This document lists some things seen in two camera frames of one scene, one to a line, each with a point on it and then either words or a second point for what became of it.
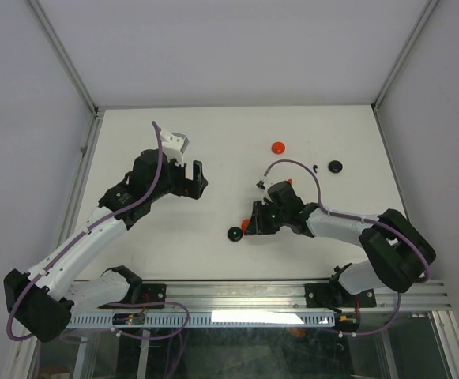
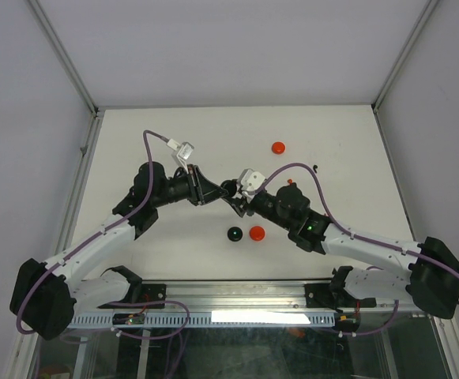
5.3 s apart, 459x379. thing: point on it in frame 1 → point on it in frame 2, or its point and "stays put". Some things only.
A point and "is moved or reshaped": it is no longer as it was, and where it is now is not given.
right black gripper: x=257 y=225 → x=237 y=205
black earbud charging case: x=235 y=234 stays put
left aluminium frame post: x=62 y=54 stays put
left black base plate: x=152 y=293 stays put
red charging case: x=245 y=224 is moved or reshaped
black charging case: x=335 y=166 → x=230 y=186
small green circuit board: x=128 y=319 stays put
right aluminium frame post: x=426 y=13 stays put
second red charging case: x=278 y=148 stays put
